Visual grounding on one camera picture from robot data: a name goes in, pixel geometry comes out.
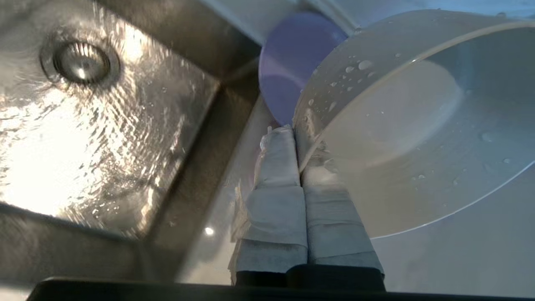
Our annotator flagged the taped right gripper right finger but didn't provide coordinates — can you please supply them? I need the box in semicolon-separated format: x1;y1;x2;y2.
288;158;385;291

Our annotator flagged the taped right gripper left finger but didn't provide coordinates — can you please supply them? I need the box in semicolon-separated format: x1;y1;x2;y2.
229;125;309;287

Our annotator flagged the white plastic bowl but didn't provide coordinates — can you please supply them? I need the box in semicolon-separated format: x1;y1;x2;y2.
293;9;535;240

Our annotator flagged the purple plastic plate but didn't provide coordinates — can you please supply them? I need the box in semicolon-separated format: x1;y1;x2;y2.
258;12;349;126

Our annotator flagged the stainless steel sink basin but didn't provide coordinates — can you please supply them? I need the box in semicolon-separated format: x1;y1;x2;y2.
0;0;268;285

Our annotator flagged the round metal drain strainer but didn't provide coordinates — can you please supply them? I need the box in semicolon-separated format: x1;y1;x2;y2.
40;31;122;90

